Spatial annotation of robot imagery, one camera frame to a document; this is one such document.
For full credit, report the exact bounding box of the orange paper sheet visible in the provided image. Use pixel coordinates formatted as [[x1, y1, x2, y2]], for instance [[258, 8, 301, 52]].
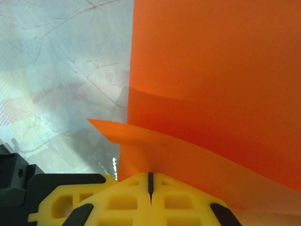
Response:
[[87, 0, 301, 226]]

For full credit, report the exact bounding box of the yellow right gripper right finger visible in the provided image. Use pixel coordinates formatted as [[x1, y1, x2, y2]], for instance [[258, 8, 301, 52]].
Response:
[[150, 172, 243, 226]]

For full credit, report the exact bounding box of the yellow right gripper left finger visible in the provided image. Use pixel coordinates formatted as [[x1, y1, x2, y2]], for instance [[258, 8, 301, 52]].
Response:
[[67, 172, 152, 226]]

